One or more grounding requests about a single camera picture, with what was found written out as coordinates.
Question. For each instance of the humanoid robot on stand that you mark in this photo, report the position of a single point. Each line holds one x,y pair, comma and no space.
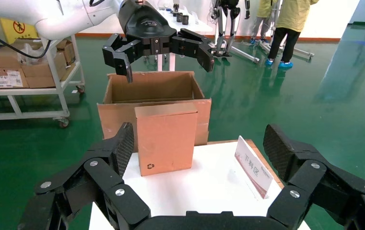
223,25

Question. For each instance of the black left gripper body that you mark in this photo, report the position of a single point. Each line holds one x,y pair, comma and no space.
144,22

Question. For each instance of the acrylic sign with Chinese text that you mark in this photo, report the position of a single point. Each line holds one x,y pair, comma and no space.
252,166

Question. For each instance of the wide flat cardboard box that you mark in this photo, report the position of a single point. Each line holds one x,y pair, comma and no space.
4,58

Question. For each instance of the small cardboard box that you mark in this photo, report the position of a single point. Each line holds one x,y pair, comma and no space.
68,52
166,139

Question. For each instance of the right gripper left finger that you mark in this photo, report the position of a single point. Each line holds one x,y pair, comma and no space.
99,190

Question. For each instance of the clear plastic bag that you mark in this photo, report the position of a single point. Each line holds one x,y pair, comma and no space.
31,52

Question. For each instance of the white metal-leg table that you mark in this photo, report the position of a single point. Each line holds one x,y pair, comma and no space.
198,27

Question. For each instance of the yellow warning sign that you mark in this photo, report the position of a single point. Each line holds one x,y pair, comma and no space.
10,31

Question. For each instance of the plain brown cardboard box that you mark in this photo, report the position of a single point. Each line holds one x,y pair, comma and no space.
39,81

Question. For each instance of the person with black trousers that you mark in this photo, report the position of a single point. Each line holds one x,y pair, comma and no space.
293,12

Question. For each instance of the white metal stand frame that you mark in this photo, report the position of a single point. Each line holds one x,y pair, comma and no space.
249,57

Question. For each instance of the white wheeled shelf cart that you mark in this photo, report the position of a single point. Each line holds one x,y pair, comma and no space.
58,82

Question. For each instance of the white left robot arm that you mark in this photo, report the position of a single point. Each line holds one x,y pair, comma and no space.
58,16

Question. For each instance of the large open cardboard box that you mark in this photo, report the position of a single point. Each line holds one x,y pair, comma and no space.
150,85

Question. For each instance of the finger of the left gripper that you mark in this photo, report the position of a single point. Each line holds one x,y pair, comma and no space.
118,54
195,44

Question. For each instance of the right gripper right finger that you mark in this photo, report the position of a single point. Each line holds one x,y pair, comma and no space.
315,184

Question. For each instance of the person with grey trousers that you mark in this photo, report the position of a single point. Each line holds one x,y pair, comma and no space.
263,8

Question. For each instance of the small open cardboard box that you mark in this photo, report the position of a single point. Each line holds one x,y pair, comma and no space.
68,52

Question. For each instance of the cardboard box with shipping label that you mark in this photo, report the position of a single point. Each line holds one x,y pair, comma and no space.
6,77

